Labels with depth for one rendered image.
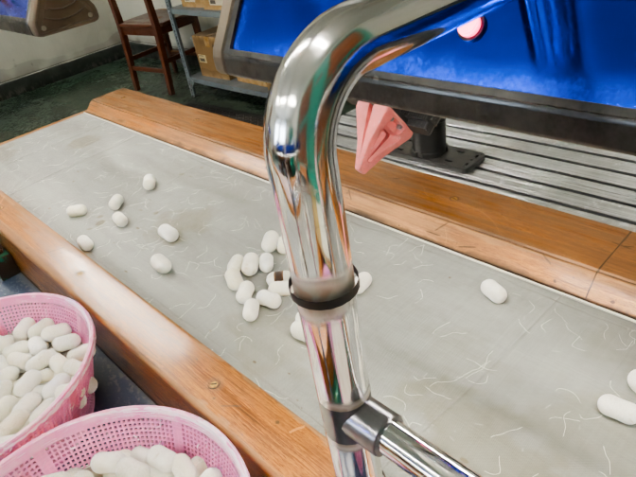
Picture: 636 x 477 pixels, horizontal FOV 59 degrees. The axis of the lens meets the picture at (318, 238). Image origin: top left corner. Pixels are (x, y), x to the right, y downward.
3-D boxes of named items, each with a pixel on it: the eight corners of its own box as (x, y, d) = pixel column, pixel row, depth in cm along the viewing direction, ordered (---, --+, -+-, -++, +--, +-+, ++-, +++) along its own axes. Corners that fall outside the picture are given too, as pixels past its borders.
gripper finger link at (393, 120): (360, 164, 62) (397, 89, 62) (314, 150, 67) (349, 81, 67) (388, 187, 67) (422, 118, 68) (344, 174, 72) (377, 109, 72)
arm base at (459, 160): (466, 132, 94) (487, 117, 98) (373, 114, 107) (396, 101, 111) (466, 174, 98) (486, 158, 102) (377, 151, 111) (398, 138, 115)
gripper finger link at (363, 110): (377, 168, 60) (414, 92, 61) (329, 155, 65) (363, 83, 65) (404, 193, 66) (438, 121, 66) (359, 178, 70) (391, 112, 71)
